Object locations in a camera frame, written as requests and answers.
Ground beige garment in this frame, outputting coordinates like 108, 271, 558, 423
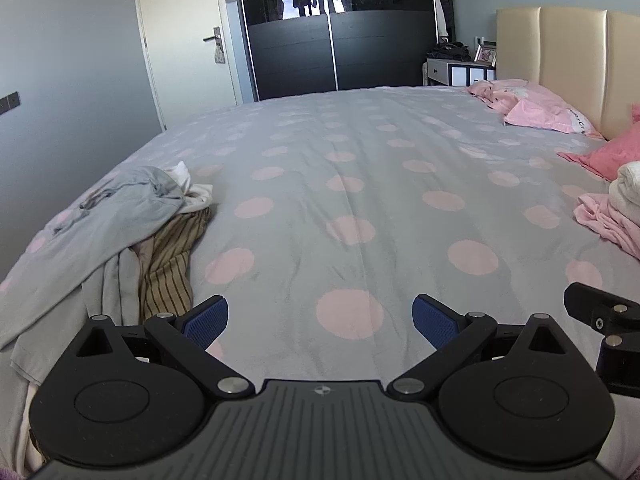
10, 247, 141, 386

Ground folded pink garment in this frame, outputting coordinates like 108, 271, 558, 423
574, 192, 640, 261

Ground brown striped garment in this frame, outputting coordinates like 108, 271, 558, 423
132, 207, 213, 321

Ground black bag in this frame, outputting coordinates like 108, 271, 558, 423
426, 40, 473, 62

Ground light pink pillow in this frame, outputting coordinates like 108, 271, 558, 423
467, 79, 603, 140

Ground dark pink pillow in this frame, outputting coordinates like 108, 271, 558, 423
557, 105, 640, 183

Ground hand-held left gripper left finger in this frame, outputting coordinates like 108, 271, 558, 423
75, 296, 255, 400

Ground cream padded headboard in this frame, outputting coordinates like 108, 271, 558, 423
495, 6, 640, 141

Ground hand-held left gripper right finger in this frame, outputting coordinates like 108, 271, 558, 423
386, 294, 568, 401

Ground folded white towel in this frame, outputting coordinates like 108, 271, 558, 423
607, 160, 640, 223

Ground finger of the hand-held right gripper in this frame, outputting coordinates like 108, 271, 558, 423
564, 282, 640, 397

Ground white garment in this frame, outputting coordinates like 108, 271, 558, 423
162, 161, 215, 213

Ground grey garment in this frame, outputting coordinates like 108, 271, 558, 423
0, 165, 193, 351

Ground hanging clothes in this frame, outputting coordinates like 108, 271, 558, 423
429, 0, 455, 43

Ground cream door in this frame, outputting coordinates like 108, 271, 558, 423
131, 0, 243, 131

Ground white nightstand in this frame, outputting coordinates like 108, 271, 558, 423
425, 57, 497, 88

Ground polka-dot bed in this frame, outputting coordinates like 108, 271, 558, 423
0, 85, 640, 480

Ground black sliding wardrobe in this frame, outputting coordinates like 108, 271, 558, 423
235, 0, 453, 102

